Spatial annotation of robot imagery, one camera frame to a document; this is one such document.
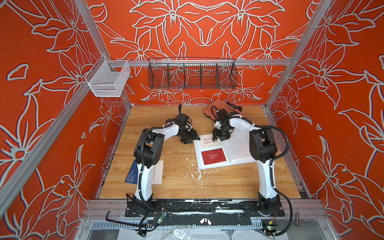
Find cream card small text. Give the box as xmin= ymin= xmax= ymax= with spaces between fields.
xmin=151 ymin=161 xmax=164 ymax=185

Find black wire wall basket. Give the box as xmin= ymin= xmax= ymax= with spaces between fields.
xmin=148 ymin=57 xmax=239 ymax=90

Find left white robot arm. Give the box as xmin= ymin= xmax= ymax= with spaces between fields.
xmin=132 ymin=120 xmax=200 ymax=213

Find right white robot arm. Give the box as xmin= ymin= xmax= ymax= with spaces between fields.
xmin=213 ymin=114 xmax=291 ymax=217

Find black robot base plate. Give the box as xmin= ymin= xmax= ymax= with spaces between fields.
xmin=124 ymin=198 xmax=286 ymax=218

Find red photo card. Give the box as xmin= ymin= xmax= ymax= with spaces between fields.
xmin=202 ymin=148 xmax=227 ymax=165

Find clear mesh wall basket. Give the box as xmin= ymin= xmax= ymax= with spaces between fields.
xmin=85 ymin=56 xmax=131 ymax=98

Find white card red text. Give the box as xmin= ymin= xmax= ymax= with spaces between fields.
xmin=200 ymin=135 xmax=223 ymax=149

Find white photo album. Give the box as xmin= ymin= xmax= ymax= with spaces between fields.
xmin=194 ymin=130 xmax=256 ymax=170

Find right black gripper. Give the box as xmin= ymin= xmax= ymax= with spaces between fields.
xmin=213 ymin=124 xmax=234 ymax=140

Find orange plastic tool case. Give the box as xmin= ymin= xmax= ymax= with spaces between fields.
xmin=204 ymin=99 xmax=243 ymax=122

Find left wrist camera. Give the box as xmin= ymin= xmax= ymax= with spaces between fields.
xmin=173 ymin=113 xmax=193 ymax=130

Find dark blue card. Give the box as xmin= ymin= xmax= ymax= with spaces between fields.
xmin=124 ymin=161 xmax=139 ymax=185

